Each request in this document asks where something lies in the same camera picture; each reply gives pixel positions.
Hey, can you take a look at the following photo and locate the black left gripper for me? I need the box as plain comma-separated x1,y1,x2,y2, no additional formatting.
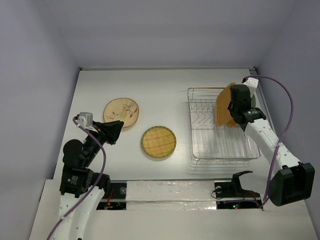
83,119,124,165

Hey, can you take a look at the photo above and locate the small orange woven plate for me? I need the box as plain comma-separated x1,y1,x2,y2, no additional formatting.
226,119,237,127

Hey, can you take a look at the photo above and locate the large orange woven plate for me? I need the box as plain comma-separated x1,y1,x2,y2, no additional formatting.
215,82,236,127

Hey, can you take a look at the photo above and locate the beige leaf pattern plate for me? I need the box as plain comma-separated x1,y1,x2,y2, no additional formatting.
103,97,140,128

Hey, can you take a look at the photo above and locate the green rim woven plate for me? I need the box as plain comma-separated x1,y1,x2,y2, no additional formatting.
140,125,177,159

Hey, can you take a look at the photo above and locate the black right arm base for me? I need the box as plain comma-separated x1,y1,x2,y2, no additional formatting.
212,170,261,200

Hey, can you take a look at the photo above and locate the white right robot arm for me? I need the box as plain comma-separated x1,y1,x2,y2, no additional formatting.
227,84,315,207

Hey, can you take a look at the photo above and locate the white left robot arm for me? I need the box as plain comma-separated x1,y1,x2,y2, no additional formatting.
52,120,124,240

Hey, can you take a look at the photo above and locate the green flower pattern plate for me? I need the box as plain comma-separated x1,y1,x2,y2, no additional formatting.
251,94,256,108

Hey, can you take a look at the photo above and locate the white foam front panel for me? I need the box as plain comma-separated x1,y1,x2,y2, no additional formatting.
125,180,217,211

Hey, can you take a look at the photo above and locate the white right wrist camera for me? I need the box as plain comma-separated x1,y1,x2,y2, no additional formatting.
242,77,259,98

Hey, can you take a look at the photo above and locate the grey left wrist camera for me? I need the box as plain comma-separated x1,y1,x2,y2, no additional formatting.
76,112,93,130

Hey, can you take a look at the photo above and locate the metal wire dish rack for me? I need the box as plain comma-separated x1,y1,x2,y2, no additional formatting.
187,87,261,161

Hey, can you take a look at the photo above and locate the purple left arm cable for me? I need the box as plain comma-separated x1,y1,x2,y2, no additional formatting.
47,115,108,240

